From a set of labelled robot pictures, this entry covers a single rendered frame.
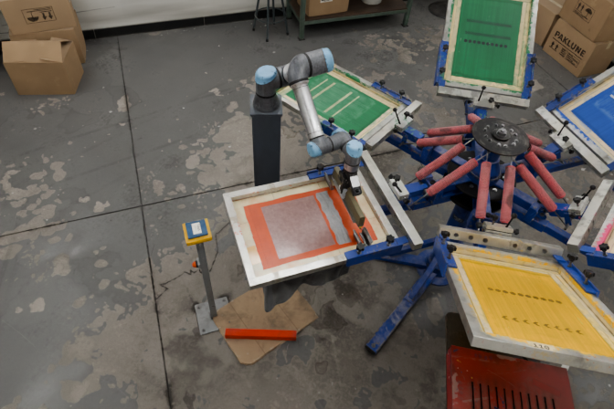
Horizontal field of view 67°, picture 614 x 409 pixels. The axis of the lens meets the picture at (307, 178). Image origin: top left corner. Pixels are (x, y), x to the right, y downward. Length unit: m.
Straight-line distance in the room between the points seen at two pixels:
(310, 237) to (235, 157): 1.88
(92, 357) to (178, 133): 2.06
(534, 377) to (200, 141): 3.21
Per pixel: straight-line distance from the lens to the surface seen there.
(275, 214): 2.47
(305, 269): 2.24
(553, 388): 2.17
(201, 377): 3.11
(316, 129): 2.17
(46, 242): 3.90
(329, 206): 2.52
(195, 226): 2.44
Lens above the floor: 2.90
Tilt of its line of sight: 47 degrees down
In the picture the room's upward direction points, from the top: 5 degrees clockwise
